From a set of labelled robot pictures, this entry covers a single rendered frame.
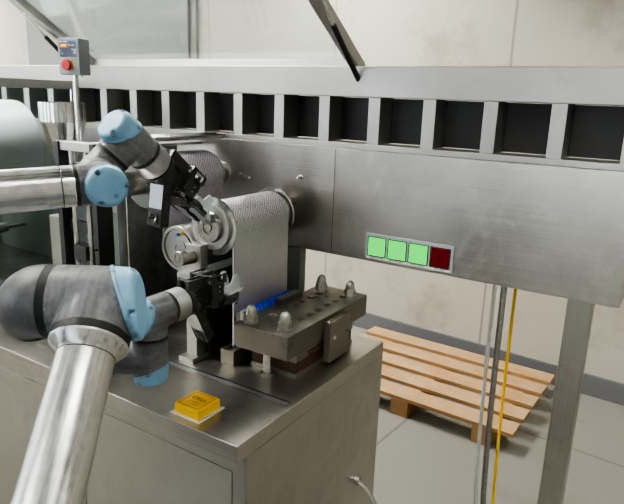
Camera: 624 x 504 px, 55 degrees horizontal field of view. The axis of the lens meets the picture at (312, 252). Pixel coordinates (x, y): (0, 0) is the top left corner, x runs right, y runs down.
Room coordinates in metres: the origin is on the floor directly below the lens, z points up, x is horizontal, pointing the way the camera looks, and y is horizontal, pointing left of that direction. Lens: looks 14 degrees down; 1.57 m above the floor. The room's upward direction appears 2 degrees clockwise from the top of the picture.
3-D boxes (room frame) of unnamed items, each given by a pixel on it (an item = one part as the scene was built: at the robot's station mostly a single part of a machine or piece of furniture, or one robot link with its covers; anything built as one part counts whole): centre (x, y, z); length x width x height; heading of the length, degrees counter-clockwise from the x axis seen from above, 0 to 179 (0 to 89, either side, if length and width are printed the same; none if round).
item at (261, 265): (1.53, 0.13, 1.12); 0.23 x 0.01 x 0.18; 148
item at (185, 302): (1.26, 0.30, 1.11); 0.08 x 0.05 x 0.08; 58
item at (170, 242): (1.63, 0.28, 1.17); 0.26 x 0.12 x 0.12; 148
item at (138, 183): (1.57, 0.47, 1.33); 0.06 x 0.06 x 0.06; 58
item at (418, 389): (3.10, -0.69, 0.05); 1.19 x 0.83 x 0.11; 53
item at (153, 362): (1.20, 0.36, 1.01); 0.11 x 0.08 x 0.11; 91
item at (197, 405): (1.18, 0.24, 0.91); 0.07 x 0.07 x 0.02; 58
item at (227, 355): (1.53, 0.13, 0.92); 0.28 x 0.04 x 0.04; 148
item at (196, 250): (1.44, 0.30, 1.05); 0.06 x 0.05 x 0.31; 148
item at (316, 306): (1.50, 0.01, 1.00); 0.40 x 0.16 x 0.06; 148
